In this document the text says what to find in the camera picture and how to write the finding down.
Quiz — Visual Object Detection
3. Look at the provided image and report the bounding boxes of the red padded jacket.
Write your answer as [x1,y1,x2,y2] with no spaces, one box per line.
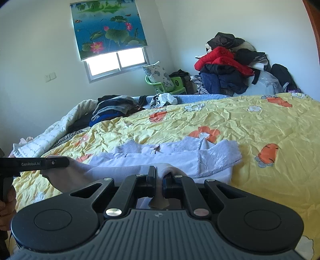
[194,46,255,76]

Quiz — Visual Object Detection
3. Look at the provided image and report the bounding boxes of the white printed plastic bag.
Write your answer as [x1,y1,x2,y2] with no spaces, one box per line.
[151,93,178,109]

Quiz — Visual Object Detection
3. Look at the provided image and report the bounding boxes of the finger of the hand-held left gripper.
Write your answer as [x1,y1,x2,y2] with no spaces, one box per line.
[45,156,70,169]

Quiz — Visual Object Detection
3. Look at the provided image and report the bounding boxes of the checked cloth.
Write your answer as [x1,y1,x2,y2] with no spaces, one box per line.
[190,75,208,95]

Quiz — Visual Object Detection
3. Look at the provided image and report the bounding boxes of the person's left hand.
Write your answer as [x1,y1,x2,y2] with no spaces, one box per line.
[0,186,17,232]

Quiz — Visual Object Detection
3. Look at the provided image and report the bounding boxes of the green plastic chair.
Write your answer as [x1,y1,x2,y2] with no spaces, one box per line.
[145,74,187,95]

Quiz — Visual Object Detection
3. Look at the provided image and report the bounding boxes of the lavender long-sleeve shirt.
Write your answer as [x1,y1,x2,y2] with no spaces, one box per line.
[40,139,243,209]

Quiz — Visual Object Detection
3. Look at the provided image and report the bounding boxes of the dark bag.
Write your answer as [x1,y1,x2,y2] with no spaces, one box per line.
[169,69,191,87]

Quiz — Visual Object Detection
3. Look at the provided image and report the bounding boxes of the grey floral pillow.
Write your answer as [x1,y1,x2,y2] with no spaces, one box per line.
[142,61,174,88]

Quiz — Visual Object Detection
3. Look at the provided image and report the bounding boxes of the light blue blanket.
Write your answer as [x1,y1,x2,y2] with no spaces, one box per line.
[131,94,232,104]

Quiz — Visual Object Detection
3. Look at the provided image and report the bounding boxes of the black and grey garments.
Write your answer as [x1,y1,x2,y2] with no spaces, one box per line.
[236,48,272,84]

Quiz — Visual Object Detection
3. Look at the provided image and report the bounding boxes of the zebra striped cloth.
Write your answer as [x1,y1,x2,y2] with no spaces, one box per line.
[51,127,91,148]

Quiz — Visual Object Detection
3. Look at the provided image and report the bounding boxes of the lotus print roller blind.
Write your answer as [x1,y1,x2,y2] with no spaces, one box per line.
[70,0,148,61]

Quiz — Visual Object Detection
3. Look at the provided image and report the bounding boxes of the white quilted blanket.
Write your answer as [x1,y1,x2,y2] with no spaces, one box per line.
[12,99,100,158]

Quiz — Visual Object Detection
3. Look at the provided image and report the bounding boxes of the clear plastic bag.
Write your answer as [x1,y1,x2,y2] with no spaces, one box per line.
[257,72,283,94]

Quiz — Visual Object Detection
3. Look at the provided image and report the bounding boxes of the pink cloth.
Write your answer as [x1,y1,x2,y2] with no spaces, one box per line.
[12,137,34,151]

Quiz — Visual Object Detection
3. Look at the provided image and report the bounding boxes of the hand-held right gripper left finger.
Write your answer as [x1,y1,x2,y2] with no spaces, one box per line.
[69,165,157,218]

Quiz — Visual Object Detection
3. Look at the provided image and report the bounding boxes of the black bag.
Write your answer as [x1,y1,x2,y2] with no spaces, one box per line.
[271,64,298,92]

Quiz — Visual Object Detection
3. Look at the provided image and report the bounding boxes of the yellow carrot-print quilt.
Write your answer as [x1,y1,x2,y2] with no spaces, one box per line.
[12,92,320,260]

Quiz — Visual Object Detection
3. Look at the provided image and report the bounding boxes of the black patterned garment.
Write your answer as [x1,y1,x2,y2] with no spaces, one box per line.
[207,32,246,50]

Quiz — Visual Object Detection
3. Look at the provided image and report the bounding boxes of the brown wooden door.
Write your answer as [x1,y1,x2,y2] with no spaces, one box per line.
[301,0,320,68]

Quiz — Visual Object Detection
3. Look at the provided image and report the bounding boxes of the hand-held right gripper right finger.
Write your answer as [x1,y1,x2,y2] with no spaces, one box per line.
[162,172,251,218]

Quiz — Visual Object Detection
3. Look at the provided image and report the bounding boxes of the window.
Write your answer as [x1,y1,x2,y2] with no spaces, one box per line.
[84,47,150,84]

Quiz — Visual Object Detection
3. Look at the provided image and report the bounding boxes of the black puffer jacket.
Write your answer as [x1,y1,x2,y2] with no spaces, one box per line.
[203,64,242,76]

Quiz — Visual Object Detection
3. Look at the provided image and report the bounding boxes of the stack of folded dark clothes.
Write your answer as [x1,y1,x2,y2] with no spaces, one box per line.
[89,95,148,127]

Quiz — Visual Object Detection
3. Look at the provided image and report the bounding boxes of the navy blue garment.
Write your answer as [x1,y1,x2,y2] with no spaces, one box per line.
[199,72,248,97]

